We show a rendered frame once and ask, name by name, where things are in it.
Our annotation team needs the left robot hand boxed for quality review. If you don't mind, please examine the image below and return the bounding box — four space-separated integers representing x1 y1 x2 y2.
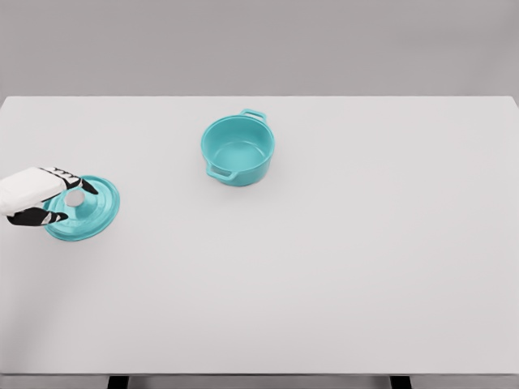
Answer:
0 165 99 228

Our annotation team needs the turquoise pot lid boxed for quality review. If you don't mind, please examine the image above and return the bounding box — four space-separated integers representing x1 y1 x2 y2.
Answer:
41 175 122 243

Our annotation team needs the turquoise pot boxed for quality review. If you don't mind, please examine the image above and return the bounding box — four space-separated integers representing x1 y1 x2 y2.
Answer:
199 108 274 188

